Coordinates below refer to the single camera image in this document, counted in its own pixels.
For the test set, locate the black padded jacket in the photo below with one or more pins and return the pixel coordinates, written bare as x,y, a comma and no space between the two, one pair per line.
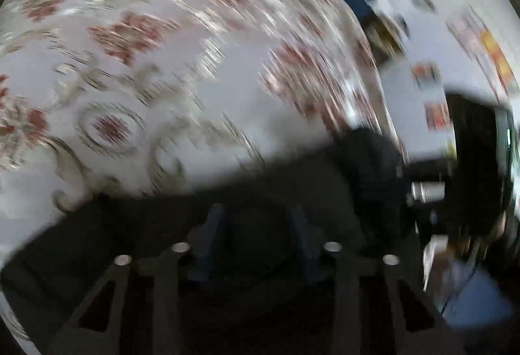
350,190

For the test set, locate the floral satin bedspread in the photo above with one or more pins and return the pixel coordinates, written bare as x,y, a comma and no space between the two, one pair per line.
168,98

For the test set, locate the cartoon wall sticker upper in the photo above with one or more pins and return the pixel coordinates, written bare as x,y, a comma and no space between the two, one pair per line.
426,75

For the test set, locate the wooden shelf desk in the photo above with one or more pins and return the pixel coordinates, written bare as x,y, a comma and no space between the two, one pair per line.
384,37

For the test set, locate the wall certificates cluster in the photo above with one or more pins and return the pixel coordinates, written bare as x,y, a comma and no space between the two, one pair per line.
480,45

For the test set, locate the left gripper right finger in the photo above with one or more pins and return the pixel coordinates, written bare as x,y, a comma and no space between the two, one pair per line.
359,305

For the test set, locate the cartoon wall sticker lower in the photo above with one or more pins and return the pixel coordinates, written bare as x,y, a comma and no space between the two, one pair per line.
437,116

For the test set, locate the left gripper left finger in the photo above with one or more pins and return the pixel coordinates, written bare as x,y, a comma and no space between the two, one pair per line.
157,305

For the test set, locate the cartoon wall sticker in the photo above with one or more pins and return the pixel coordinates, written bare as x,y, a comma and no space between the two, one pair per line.
437,116
426,75

